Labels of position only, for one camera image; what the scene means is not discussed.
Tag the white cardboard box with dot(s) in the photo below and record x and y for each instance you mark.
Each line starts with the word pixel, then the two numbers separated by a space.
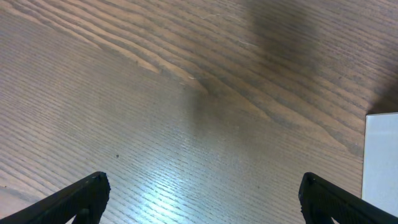
pixel 379 186

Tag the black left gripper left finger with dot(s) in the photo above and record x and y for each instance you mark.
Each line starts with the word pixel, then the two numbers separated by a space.
pixel 82 202

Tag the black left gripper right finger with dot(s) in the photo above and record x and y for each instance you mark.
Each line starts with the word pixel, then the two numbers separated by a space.
pixel 324 202

